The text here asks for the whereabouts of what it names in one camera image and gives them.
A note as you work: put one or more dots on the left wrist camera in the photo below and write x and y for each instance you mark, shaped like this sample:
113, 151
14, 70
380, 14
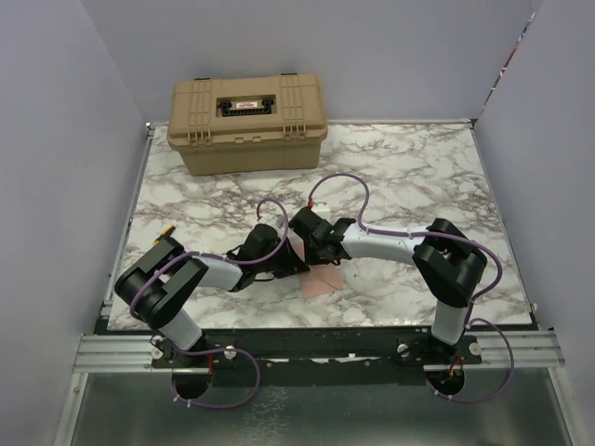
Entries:
279, 222

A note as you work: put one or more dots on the tan plastic toolbox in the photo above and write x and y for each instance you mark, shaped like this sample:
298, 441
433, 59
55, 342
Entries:
222, 126

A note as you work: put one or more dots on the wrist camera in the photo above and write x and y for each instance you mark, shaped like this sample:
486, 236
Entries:
279, 222
320, 209

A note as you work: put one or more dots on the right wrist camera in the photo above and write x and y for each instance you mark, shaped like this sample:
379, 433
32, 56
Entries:
320, 209

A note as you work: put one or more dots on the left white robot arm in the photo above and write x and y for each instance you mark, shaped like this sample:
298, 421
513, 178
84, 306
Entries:
157, 285

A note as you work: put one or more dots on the yellow black screwdriver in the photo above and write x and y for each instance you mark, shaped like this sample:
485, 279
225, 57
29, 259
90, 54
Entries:
166, 233

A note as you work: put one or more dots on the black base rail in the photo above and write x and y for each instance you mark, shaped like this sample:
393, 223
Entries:
315, 357

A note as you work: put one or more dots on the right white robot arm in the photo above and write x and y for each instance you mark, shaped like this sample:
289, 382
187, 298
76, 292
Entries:
450, 265

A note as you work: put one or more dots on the pink paper envelope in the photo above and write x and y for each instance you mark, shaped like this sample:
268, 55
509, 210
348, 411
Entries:
320, 280

